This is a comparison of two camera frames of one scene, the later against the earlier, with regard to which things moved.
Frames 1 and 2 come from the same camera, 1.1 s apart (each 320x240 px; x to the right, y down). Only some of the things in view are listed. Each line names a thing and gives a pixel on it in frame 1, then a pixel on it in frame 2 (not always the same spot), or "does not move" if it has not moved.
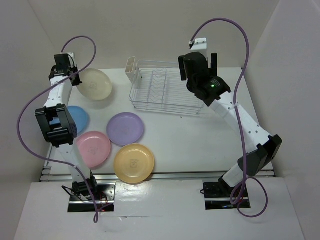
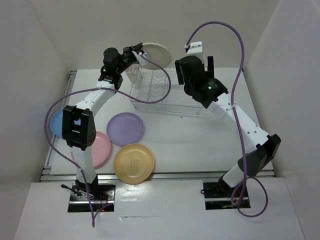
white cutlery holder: [130, 68] does not move
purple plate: [125, 128] does not move
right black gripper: [213, 62] does not move
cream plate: [96, 86] → [158, 52]
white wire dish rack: [158, 86] does not move
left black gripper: [77, 81] → [135, 48]
